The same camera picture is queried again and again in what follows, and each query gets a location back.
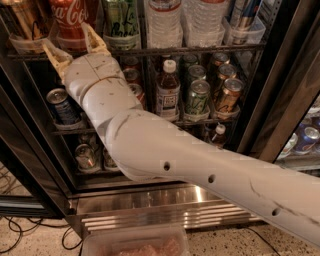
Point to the small tea bottle bottom shelf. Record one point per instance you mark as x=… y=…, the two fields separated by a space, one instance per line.
x=218 y=136

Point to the red Coca-Cola can top shelf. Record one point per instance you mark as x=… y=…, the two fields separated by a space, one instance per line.
x=69 y=15

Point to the gold can top shelf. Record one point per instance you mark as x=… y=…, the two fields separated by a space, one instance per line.
x=32 y=23

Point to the silver blue slim can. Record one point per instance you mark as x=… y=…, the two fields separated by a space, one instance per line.
x=242 y=22

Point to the clear plastic bin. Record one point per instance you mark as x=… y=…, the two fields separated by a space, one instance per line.
x=154 y=240

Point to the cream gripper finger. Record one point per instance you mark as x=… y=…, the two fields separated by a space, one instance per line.
x=94 y=43
x=59 y=59

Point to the clear water bottle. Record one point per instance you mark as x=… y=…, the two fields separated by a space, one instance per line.
x=164 y=28
x=202 y=22

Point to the green LaCroix can top shelf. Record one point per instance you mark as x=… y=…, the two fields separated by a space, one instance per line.
x=121 y=29

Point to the front green LaCroix can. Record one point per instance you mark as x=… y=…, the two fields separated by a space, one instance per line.
x=196 y=106

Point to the blue can right compartment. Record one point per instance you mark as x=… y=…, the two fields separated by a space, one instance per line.
x=307 y=138

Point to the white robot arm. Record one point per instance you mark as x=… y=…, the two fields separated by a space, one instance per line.
x=144 y=145

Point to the front Pepsi can far left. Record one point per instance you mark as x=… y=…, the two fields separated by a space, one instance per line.
x=65 y=114

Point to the front Coca-Cola can middle shelf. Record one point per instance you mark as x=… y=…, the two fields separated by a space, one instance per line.
x=138 y=92

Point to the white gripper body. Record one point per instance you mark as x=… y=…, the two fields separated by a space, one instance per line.
x=89 y=69

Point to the clear water bottle left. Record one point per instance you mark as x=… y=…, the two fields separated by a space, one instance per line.
x=164 y=28

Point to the front gold can middle shelf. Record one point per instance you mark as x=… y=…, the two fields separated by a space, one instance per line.
x=228 y=96

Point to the silver can bottom far left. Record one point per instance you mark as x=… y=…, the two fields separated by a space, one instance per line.
x=86 y=159

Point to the brown tea bottle middle shelf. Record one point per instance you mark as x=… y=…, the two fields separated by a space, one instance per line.
x=168 y=89

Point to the gold can shelf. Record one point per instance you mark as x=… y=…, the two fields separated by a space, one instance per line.
x=228 y=96
x=32 y=23

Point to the stainless steel fridge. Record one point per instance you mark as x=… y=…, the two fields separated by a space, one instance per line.
x=280 y=72

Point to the clear water bottle right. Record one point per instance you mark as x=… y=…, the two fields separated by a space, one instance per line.
x=202 y=22

